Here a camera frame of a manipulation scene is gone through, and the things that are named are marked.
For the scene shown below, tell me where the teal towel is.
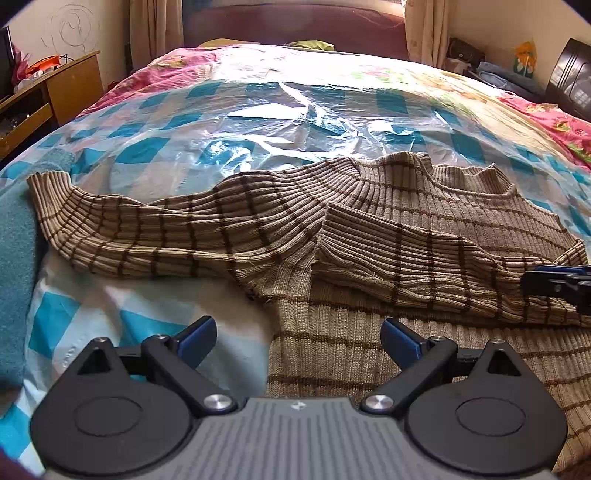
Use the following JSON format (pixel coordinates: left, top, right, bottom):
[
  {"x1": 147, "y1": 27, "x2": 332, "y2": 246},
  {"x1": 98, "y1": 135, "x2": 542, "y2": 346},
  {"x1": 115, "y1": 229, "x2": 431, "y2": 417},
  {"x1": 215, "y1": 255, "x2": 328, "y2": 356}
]
[{"x1": 0, "y1": 148, "x2": 78, "y2": 394}]

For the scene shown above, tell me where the brown striped ribbed sweater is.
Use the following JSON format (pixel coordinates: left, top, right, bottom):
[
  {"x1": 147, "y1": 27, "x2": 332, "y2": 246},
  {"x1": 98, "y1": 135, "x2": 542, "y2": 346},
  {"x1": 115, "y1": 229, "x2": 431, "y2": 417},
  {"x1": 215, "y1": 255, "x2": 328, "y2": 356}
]
[{"x1": 27, "y1": 152, "x2": 591, "y2": 472}]

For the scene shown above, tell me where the beige curtain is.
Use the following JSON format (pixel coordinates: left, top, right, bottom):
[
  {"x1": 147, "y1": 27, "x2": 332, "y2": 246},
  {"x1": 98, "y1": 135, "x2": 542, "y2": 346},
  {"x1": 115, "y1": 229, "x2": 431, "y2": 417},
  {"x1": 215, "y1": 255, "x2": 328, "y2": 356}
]
[
  {"x1": 128, "y1": 0, "x2": 185, "y2": 75},
  {"x1": 404, "y1": 0, "x2": 452, "y2": 71}
]

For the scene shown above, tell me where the maroon headboard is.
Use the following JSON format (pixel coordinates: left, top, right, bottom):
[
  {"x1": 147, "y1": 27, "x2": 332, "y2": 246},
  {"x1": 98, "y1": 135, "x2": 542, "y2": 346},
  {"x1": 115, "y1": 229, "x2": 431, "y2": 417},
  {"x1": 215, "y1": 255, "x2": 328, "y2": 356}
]
[{"x1": 182, "y1": 0, "x2": 409, "y2": 61}]

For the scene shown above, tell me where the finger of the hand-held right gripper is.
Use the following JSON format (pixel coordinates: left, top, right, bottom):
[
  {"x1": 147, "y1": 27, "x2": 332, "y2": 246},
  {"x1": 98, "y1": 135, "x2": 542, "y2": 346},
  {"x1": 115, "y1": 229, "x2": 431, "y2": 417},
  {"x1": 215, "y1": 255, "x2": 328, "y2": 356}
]
[{"x1": 522, "y1": 264, "x2": 591, "y2": 317}]

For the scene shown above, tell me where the blue folded cloth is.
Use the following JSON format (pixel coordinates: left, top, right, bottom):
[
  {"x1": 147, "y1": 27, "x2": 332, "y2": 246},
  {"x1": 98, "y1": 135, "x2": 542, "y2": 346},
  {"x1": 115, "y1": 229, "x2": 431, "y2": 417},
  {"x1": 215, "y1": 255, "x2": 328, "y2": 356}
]
[{"x1": 475, "y1": 61, "x2": 546, "y2": 96}]

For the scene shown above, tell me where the brown bag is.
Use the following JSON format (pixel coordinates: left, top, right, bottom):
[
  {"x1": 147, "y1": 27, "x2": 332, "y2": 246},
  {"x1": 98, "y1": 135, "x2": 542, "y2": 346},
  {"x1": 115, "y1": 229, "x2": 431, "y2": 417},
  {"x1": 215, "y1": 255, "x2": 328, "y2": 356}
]
[{"x1": 448, "y1": 38, "x2": 486, "y2": 68}]

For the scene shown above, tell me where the orange item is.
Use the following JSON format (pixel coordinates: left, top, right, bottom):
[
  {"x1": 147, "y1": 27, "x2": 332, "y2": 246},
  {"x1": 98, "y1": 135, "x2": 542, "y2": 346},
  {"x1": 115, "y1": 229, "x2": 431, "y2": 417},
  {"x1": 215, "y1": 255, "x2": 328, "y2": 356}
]
[{"x1": 25, "y1": 54, "x2": 64, "y2": 75}]

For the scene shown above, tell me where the yellow printed bag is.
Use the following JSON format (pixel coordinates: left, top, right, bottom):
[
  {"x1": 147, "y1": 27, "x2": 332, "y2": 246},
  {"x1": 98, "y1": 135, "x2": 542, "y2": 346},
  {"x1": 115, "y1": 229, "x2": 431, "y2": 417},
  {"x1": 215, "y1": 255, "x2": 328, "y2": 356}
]
[{"x1": 513, "y1": 41, "x2": 539, "y2": 79}]

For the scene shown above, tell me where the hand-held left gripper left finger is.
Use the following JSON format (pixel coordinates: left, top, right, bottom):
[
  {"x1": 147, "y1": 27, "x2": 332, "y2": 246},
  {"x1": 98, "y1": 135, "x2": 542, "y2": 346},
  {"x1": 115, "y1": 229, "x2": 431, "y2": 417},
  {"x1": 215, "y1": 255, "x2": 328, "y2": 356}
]
[{"x1": 74, "y1": 316, "x2": 238, "y2": 415}]

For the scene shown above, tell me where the wooden bedside cabinet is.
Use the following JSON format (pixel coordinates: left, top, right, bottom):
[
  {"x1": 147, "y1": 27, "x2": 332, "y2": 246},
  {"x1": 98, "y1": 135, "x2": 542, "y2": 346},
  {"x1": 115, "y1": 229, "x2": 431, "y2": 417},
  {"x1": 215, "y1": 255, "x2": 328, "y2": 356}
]
[{"x1": 0, "y1": 51, "x2": 105, "y2": 160}]

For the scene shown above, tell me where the blue checkered plastic sheet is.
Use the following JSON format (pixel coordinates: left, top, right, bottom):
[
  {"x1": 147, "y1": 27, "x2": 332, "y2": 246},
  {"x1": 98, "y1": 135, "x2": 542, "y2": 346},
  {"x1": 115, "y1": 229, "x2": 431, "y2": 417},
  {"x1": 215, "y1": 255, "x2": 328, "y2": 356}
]
[{"x1": 0, "y1": 44, "x2": 591, "y2": 476}]

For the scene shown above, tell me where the pink plastic bag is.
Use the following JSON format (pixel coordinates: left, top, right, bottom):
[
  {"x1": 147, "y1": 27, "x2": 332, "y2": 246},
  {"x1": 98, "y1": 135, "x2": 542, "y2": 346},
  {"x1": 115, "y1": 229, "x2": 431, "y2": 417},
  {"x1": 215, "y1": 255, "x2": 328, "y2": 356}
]
[{"x1": 11, "y1": 44, "x2": 34, "y2": 86}]

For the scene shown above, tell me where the pink floral blanket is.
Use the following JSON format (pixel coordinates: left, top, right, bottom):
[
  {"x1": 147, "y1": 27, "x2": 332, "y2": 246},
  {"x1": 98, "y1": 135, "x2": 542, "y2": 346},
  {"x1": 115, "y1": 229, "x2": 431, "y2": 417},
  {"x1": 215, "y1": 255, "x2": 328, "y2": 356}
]
[{"x1": 76, "y1": 44, "x2": 591, "y2": 172}]

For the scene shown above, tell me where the black glossy panel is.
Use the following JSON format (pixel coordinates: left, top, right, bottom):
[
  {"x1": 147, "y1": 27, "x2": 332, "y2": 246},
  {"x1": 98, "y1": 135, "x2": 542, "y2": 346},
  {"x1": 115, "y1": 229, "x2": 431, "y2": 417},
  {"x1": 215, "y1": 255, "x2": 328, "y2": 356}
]
[{"x1": 545, "y1": 38, "x2": 591, "y2": 123}]

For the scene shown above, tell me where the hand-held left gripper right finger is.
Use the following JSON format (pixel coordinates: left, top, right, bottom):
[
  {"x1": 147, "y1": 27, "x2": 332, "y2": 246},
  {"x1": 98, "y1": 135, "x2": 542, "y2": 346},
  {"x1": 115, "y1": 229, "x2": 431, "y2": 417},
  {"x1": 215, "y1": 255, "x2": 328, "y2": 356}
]
[{"x1": 360, "y1": 318, "x2": 523, "y2": 415}]

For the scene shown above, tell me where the green pillow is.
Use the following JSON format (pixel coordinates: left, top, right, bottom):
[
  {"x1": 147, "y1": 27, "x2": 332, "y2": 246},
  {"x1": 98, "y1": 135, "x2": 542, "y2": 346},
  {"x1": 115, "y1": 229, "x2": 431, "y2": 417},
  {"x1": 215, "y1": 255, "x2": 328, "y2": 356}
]
[{"x1": 288, "y1": 40, "x2": 336, "y2": 52}]

